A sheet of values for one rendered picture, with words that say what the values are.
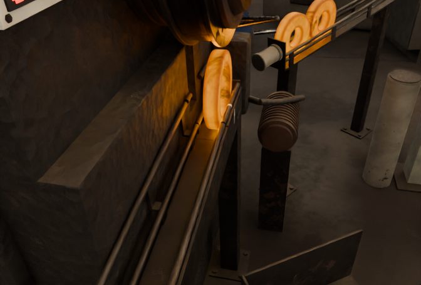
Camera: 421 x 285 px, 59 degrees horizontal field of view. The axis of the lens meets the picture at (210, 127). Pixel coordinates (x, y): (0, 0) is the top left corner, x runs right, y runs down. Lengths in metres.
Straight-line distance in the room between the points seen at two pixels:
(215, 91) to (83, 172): 0.39
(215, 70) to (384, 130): 0.99
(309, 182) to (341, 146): 0.34
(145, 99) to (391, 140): 1.22
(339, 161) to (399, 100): 0.49
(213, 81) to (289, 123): 0.46
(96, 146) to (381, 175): 1.42
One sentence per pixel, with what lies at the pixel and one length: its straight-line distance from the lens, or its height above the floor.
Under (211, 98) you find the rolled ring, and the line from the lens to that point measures 0.80.
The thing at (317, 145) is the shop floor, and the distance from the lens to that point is 2.01.
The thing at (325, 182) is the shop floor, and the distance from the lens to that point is 1.79.
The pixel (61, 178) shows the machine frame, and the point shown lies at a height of 0.87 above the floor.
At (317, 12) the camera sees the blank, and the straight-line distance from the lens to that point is 1.40.
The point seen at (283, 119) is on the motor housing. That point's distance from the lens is 1.20.
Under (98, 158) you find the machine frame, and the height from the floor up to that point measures 0.87.
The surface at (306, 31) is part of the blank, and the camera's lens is 1.37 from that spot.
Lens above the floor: 1.18
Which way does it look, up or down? 34 degrees down
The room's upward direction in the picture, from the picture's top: 3 degrees counter-clockwise
